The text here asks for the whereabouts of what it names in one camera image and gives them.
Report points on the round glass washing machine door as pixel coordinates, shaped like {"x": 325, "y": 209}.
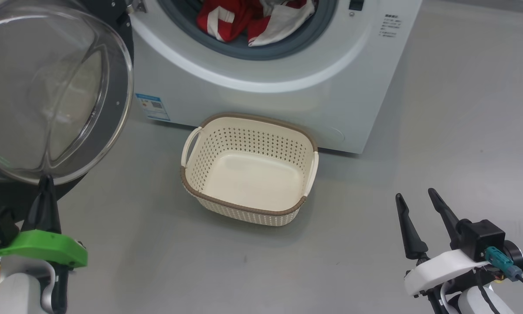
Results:
{"x": 48, "y": 87}

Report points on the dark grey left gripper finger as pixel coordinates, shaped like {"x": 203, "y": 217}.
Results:
{"x": 45, "y": 205}

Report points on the white washing machine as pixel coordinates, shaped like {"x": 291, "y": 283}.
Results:
{"x": 287, "y": 109}

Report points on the red and white garment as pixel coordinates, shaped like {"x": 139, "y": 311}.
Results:
{"x": 226, "y": 17}

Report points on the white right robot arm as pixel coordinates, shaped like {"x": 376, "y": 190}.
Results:
{"x": 475, "y": 305}

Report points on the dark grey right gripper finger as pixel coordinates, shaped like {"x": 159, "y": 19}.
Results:
{"x": 409, "y": 231}
{"x": 444, "y": 213}

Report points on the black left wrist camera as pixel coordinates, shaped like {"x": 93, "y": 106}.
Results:
{"x": 0, "y": 229}

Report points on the cream perforated laundry basket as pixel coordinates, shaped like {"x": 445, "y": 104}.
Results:
{"x": 253, "y": 174}

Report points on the printed text sticker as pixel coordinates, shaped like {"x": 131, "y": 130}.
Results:
{"x": 390, "y": 25}

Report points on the blue energy label sticker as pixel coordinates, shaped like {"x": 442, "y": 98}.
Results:
{"x": 153, "y": 107}

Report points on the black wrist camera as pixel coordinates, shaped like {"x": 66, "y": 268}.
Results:
{"x": 0, "y": 229}
{"x": 483, "y": 237}

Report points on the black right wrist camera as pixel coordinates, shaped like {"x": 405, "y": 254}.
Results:
{"x": 483, "y": 237}

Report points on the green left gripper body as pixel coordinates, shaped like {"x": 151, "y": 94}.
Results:
{"x": 48, "y": 248}

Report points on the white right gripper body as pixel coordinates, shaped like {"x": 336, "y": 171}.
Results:
{"x": 440, "y": 266}

